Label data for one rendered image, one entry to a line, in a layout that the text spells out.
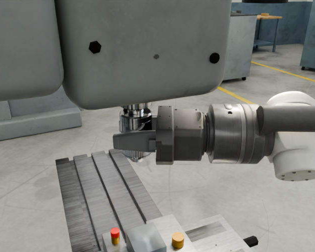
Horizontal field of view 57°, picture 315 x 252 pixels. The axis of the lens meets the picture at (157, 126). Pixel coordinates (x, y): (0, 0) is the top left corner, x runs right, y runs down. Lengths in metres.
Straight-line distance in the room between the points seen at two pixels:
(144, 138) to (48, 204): 2.01
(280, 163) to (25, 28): 0.34
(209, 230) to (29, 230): 1.69
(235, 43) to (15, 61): 4.88
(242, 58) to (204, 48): 4.93
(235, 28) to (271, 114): 4.66
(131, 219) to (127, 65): 0.54
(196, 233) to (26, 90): 0.47
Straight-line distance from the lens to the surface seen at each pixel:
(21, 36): 0.26
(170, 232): 0.58
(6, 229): 2.28
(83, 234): 0.75
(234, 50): 5.10
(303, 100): 0.46
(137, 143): 0.41
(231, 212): 2.23
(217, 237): 0.64
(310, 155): 0.43
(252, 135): 0.41
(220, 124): 0.40
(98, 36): 0.28
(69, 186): 0.91
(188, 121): 0.41
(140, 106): 0.40
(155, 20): 0.30
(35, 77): 0.26
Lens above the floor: 1.43
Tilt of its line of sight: 25 degrees down
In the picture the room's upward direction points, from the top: straight up
